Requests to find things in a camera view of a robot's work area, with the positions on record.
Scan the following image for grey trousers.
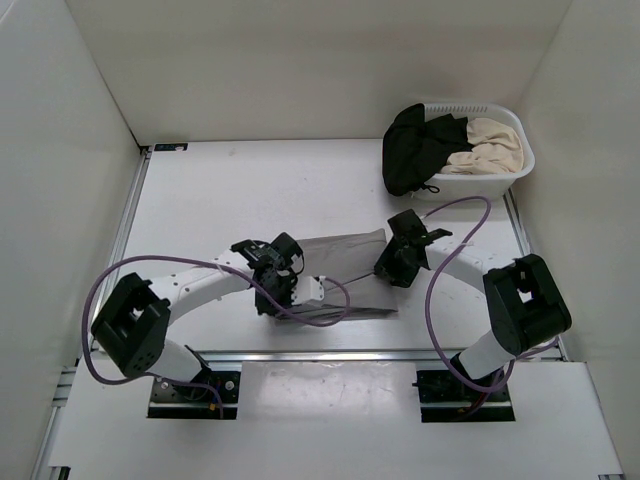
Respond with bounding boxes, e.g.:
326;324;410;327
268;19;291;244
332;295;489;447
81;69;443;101
298;229;398;319

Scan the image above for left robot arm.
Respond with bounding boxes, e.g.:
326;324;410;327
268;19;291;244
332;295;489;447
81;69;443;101
91;233;304;400

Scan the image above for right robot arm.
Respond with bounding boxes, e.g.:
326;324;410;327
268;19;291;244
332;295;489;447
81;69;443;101
374;209;572;400

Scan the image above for black trousers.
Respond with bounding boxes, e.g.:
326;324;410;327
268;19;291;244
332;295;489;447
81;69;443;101
382;104;473;197

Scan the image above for beige trousers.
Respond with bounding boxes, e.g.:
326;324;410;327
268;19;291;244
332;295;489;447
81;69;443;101
440;118;524;175

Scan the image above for white laundry basket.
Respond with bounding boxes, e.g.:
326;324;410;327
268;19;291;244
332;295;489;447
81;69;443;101
411;102;535;202

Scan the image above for black label sticker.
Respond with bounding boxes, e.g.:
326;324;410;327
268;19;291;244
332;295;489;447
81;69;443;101
154;143;188;152

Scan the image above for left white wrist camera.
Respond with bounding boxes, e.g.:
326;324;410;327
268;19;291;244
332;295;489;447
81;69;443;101
291;276;325;306

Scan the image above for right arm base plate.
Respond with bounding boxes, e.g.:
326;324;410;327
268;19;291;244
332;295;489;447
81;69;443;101
413;370;515;423

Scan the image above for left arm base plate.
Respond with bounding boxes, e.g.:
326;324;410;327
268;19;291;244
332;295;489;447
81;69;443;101
147;370;241;420

